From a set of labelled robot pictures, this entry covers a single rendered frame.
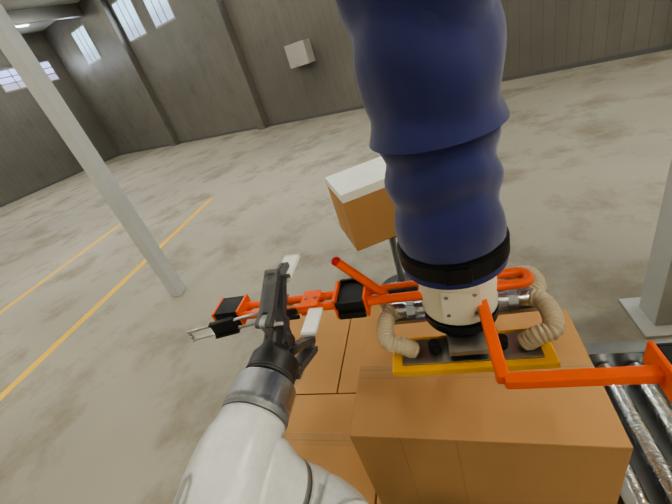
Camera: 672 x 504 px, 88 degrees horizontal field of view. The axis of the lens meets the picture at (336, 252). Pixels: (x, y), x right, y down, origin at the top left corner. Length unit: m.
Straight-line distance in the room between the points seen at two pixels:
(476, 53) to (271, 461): 0.57
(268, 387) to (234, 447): 0.08
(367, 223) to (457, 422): 1.44
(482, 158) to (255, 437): 0.51
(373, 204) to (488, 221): 1.51
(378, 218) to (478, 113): 1.65
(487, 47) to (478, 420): 0.77
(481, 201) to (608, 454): 0.61
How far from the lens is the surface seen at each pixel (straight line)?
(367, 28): 0.57
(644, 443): 1.48
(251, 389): 0.49
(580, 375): 0.69
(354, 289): 0.88
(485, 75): 0.58
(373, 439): 0.99
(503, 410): 0.99
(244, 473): 0.44
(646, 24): 8.86
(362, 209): 2.12
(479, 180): 0.63
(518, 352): 0.85
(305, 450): 1.51
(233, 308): 0.99
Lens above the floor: 1.78
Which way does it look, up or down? 30 degrees down
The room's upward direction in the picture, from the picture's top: 19 degrees counter-clockwise
